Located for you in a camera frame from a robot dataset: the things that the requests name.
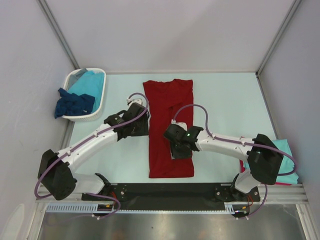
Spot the red t shirt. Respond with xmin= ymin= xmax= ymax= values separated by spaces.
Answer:
xmin=143 ymin=79 xmax=195 ymax=179

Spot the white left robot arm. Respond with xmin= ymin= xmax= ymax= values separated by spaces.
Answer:
xmin=37 ymin=99 xmax=149 ymax=201

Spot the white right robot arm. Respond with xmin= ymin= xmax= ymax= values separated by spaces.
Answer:
xmin=163 ymin=123 xmax=283 ymax=201

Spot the white laundry basket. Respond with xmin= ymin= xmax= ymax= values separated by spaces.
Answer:
xmin=61 ymin=68 xmax=107 ymax=122

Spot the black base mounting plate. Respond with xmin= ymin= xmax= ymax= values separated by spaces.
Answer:
xmin=81 ymin=182 xmax=262 ymax=211

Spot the pink folded t shirt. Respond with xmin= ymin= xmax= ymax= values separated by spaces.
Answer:
xmin=239 ymin=160 xmax=292 ymax=186

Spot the turquoise t shirt in basket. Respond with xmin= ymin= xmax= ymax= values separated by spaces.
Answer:
xmin=67 ymin=70 xmax=105 ymax=113

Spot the navy blue t shirt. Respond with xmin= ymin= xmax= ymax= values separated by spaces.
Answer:
xmin=54 ymin=88 xmax=95 ymax=119

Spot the grey t shirt in basket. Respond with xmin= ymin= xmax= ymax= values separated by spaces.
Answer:
xmin=68 ymin=68 xmax=88 ymax=88

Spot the light blue folded t shirt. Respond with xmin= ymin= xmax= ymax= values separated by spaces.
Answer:
xmin=243 ymin=138 xmax=300 ymax=185

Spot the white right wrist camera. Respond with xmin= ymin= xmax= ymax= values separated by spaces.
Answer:
xmin=171 ymin=119 xmax=188 ymax=131

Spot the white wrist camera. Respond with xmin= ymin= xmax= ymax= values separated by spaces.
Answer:
xmin=126 ymin=98 xmax=143 ymax=107
xmin=171 ymin=119 xmax=188 ymax=131

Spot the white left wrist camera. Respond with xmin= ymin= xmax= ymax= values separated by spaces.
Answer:
xmin=126 ymin=98 xmax=143 ymax=107

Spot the white slotted cable duct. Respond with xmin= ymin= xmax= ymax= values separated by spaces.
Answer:
xmin=46 ymin=200 xmax=249 ymax=214

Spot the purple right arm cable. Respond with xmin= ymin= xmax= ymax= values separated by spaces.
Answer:
xmin=172 ymin=104 xmax=298 ymax=221

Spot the aluminium frame rail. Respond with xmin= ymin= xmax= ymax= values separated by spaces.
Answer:
xmin=35 ymin=184 xmax=309 ymax=204

